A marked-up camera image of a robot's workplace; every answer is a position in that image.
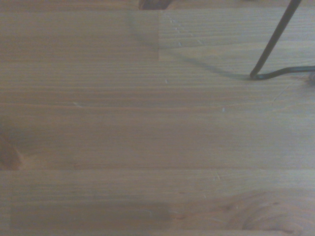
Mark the black wire plate rack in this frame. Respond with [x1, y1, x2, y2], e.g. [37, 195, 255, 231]
[249, 0, 315, 80]

